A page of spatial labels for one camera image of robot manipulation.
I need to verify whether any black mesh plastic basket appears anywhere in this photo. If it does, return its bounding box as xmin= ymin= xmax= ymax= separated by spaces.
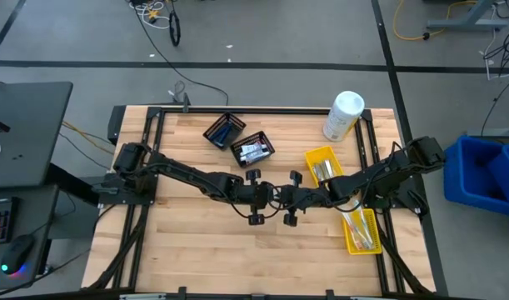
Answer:
xmin=229 ymin=130 xmax=277 ymax=169
xmin=202 ymin=111 xmax=247 ymax=152

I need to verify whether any blue disposable razor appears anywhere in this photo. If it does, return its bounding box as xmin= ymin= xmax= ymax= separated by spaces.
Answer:
xmin=210 ymin=122 xmax=235 ymax=143

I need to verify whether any orange yellow floor cable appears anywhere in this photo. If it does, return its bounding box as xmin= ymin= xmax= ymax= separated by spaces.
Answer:
xmin=61 ymin=120 xmax=116 ymax=156

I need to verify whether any silver toiletry packet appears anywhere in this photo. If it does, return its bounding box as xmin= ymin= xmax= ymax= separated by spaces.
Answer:
xmin=312 ymin=161 xmax=327 ymax=183

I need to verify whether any black keyboard desk surface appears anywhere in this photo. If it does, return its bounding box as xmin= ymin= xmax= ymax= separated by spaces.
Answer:
xmin=0 ymin=185 xmax=62 ymax=291

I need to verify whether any white wipes canister yellow label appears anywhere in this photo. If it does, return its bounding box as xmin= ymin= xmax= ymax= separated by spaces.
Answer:
xmin=322 ymin=90 xmax=366 ymax=143

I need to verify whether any teal white toothbrush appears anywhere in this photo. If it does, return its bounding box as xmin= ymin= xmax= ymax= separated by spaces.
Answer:
xmin=347 ymin=206 xmax=370 ymax=250

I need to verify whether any thin black floor cable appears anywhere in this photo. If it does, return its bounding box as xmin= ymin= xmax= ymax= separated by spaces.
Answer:
xmin=481 ymin=74 xmax=509 ymax=137

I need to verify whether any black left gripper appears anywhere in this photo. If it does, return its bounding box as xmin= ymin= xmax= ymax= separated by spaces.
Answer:
xmin=237 ymin=167 xmax=275 ymax=227

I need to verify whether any dark grey desk top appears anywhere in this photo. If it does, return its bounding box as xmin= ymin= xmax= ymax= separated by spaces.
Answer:
xmin=0 ymin=82 xmax=74 ymax=189

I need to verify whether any white capped toothpaste tube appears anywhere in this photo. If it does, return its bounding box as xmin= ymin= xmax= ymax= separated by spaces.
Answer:
xmin=242 ymin=150 xmax=271 ymax=163

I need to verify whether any blue white toothbrush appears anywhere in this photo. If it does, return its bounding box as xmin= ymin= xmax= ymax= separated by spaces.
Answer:
xmin=353 ymin=207 xmax=376 ymax=251

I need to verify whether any long black floor cable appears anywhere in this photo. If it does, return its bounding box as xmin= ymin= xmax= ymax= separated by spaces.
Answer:
xmin=131 ymin=0 xmax=230 ymax=106

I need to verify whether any red white toothbrush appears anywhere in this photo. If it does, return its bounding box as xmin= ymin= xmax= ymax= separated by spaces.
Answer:
xmin=343 ymin=210 xmax=363 ymax=247

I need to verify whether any black cable loop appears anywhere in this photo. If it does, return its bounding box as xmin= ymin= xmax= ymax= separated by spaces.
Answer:
xmin=168 ymin=10 xmax=182 ymax=47

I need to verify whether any black floor cable cluster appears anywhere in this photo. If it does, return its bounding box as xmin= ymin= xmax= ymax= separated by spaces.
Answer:
xmin=482 ymin=20 xmax=509 ymax=83

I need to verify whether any yellow mesh plastic basket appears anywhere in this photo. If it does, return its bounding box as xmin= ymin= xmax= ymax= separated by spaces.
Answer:
xmin=303 ymin=145 xmax=346 ymax=188
xmin=341 ymin=202 xmax=383 ymax=256

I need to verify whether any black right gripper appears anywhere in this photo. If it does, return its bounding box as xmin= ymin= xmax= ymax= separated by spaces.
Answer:
xmin=277 ymin=169 xmax=324 ymax=228

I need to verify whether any blue plastic bin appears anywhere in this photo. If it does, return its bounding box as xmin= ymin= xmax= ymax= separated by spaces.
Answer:
xmin=443 ymin=135 xmax=509 ymax=209
xmin=487 ymin=142 xmax=509 ymax=218

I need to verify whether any white floor cable bundle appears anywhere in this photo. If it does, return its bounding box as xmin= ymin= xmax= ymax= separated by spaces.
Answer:
xmin=128 ymin=0 xmax=172 ymax=30

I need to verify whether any black metal table frame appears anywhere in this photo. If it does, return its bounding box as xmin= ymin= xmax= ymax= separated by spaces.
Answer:
xmin=81 ymin=104 xmax=437 ymax=300

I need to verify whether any grey metal stand base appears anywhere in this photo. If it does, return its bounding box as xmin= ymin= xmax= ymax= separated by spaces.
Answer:
xmin=427 ymin=0 xmax=509 ymax=33

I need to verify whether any black computer mouse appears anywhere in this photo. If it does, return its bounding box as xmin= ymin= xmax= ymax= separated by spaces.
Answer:
xmin=0 ymin=233 xmax=36 ymax=276

